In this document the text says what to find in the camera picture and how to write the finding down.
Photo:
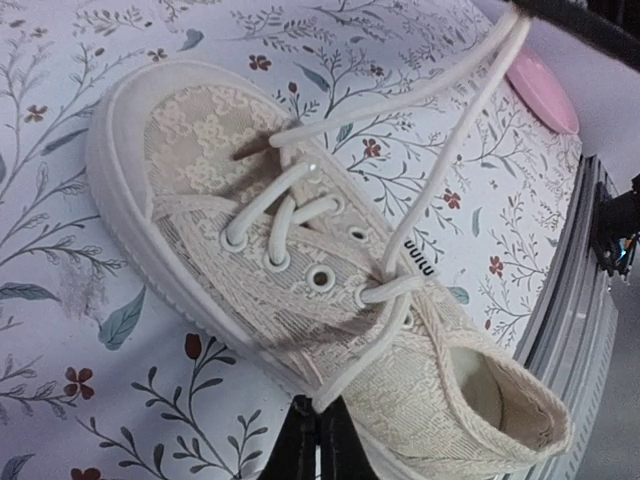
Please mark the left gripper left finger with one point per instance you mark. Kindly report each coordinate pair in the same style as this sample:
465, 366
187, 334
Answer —
293, 456

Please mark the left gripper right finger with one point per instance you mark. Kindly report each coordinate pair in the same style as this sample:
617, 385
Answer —
343, 455

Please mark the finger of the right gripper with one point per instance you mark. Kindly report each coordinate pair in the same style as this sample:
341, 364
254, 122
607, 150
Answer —
610, 27

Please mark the cream white sneaker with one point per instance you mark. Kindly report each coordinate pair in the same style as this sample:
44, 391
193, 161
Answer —
244, 222

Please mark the pink round plate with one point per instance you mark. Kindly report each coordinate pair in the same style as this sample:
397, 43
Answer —
542, 93

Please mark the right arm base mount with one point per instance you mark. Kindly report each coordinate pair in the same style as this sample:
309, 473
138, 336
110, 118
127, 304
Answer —
615, 229

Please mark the aluminium front rail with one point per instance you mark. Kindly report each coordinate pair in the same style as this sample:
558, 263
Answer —
569, 340

